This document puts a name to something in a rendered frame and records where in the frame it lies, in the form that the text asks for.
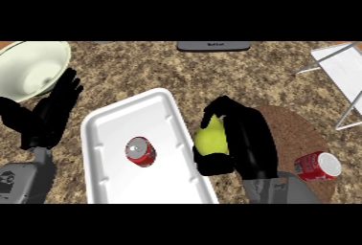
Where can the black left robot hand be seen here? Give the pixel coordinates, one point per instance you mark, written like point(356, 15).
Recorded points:
point(52, 110)

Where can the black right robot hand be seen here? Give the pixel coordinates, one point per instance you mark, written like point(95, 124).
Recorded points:
point(250, 140)

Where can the yellow-green pear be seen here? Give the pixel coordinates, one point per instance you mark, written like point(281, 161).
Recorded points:
point(210, 138)

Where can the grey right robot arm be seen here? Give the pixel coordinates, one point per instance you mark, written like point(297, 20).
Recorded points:
point(283, 189)

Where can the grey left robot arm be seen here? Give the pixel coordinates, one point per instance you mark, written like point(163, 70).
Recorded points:
point(25, 178)

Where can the round brown placemat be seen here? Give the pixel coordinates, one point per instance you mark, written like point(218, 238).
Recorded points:
point(302, 143)

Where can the pale green bowl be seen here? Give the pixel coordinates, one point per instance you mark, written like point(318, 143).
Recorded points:
point(30, 68)

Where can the red soda can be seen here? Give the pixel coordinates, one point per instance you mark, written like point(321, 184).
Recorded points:
point(141, 151)
point(318, 166)

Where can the white rectangular tray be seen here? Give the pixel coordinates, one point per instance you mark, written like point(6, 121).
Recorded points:
point(147, 150)

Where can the dark grey appliance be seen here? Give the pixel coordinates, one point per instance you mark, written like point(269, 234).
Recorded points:
point(213, 46)

